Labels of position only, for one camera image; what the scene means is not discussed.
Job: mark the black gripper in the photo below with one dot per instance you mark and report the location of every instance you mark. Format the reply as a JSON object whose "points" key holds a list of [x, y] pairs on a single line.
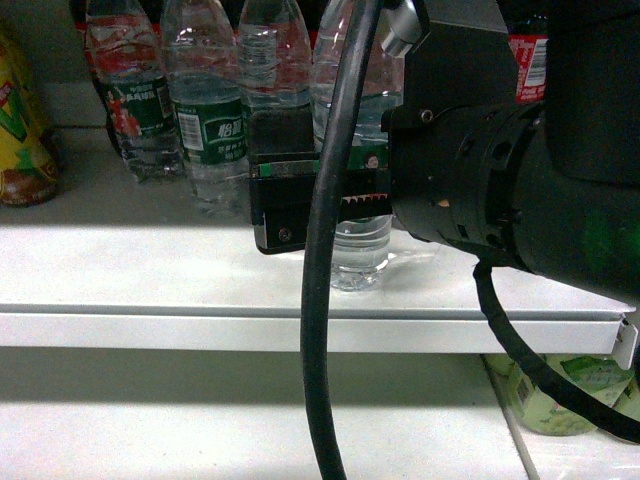
{"points": [[453, 180]]}

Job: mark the left cola bottle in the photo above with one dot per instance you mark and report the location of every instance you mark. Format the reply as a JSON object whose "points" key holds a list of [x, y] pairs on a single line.
{"points": [[528, 42]]}

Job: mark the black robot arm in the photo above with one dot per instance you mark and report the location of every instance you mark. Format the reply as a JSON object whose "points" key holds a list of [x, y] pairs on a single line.
{"points": [[578, 185]]}

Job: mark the barcode label water bottle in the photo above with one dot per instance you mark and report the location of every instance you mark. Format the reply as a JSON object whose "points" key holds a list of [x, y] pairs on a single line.
{"points": [[199, 56]]}

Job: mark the clear water bottle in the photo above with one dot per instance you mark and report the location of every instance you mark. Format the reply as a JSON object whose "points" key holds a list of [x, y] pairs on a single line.
{"points": [[361, 246]]}

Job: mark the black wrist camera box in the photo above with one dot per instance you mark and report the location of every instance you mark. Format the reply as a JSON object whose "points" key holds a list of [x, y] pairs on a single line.
{"points": [[456, 53]]}

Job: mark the far left water bottle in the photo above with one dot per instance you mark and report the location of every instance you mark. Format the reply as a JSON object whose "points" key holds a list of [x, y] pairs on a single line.
{"points": [[126, 59]]}

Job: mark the middle back water bottle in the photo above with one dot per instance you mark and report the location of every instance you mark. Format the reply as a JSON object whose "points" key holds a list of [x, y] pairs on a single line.
{"points": [[274, 59]]}

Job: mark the yellow iced tea bottle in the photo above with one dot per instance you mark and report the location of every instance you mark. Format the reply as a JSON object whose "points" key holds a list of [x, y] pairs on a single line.
{"points": [[29, 156]]}

